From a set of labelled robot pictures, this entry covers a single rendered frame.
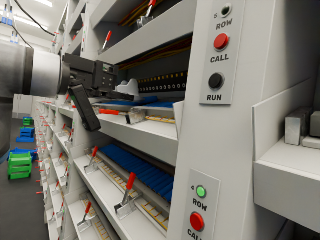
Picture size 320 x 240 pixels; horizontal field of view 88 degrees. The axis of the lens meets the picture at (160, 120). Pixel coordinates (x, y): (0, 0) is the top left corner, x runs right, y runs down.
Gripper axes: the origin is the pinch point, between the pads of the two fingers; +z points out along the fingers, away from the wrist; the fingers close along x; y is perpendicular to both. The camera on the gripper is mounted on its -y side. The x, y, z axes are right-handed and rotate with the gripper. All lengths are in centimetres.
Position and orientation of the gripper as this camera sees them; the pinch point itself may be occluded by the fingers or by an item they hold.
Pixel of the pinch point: (138, 101)
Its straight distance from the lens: 48.5
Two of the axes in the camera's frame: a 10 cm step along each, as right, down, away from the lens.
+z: 7.7, 0.7, 6.4
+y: 1.2, -9.9, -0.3
